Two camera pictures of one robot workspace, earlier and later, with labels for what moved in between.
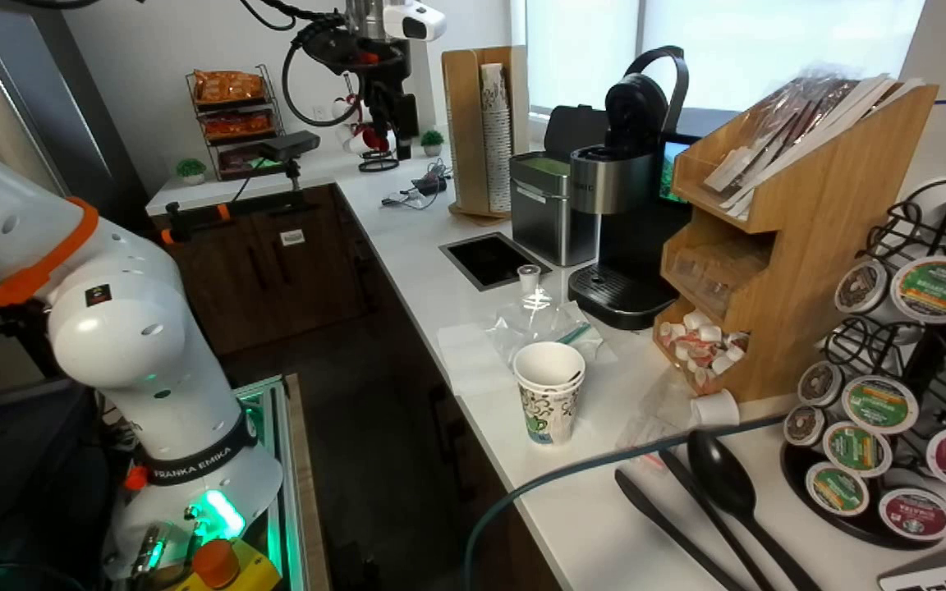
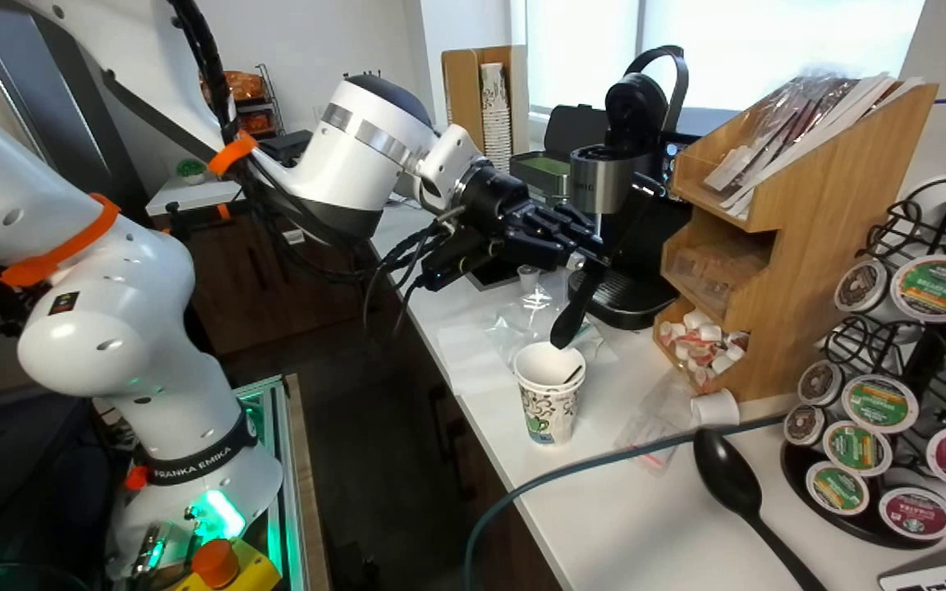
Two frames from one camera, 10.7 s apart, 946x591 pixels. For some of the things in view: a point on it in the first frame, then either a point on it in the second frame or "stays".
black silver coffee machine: x=628 y=183 stays
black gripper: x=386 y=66 to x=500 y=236
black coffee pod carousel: x=893 y=427 stays
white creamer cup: x=712 y=412 stays
